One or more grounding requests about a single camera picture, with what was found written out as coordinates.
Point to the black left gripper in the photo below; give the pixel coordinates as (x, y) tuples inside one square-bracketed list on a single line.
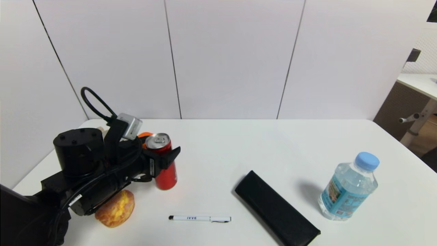
[(152, 167)]

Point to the red soda can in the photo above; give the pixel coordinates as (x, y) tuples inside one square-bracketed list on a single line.
[(167, 179)]

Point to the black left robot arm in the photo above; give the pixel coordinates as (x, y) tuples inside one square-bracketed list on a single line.
[(78, 150)]

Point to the orange fruit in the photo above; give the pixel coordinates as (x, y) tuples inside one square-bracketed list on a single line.
[(145, 134)]

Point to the cream filled bread bun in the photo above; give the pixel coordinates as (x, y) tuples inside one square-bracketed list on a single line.
[(117, 212)]

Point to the white pen with black tip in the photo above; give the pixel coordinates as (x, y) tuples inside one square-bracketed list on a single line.
[(199, 218)]

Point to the black fabric case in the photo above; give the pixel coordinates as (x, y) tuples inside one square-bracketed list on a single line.
[(276, 210)]

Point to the water bottle with blue cap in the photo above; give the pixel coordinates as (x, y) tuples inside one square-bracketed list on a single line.
[(347, 191)]

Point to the brown perforated desk panel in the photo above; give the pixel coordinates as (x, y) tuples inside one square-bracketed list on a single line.
[(396, 109)]

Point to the white background desk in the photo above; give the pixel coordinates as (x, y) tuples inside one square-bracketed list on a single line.
[(418, 83)]

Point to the dark chair seat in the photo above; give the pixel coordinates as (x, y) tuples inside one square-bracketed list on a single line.
[(431, 160)]

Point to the dark screen corner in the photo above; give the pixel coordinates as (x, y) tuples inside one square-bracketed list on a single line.
[(433, 15)]

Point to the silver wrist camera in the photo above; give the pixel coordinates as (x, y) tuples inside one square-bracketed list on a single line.
[(130, 125)]

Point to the small black box on wall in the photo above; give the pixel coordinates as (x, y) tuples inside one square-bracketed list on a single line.
[(413, 55)]

